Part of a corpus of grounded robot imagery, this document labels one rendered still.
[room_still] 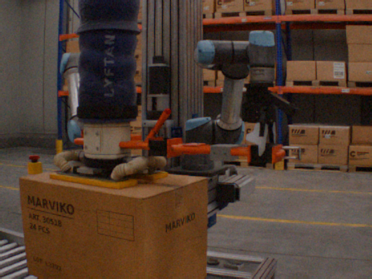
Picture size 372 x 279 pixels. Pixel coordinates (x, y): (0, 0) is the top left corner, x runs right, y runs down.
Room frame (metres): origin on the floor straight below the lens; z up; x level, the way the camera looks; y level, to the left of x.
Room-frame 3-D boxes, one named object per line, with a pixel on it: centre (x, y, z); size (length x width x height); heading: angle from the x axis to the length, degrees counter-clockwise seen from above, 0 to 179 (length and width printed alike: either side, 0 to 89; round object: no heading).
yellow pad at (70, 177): (1.51, 0.33, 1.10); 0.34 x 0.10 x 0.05; 60
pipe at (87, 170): (1.59, 0.28, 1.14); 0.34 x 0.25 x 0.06; 60
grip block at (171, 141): (1.47, 0.07, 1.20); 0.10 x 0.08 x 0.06; 150
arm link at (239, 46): (1.40, -0.20, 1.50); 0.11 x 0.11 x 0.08; 3
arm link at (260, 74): (1.30, -0.22, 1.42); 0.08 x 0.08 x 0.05
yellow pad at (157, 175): (1.67, 0.24, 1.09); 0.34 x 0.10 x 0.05; 60
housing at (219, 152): (1.36, -0.12, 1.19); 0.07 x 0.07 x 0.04; 60
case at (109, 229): (1.59, 0.28, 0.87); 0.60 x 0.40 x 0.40; 60
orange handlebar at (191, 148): (1.60, 0.05, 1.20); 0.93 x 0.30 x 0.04; 60
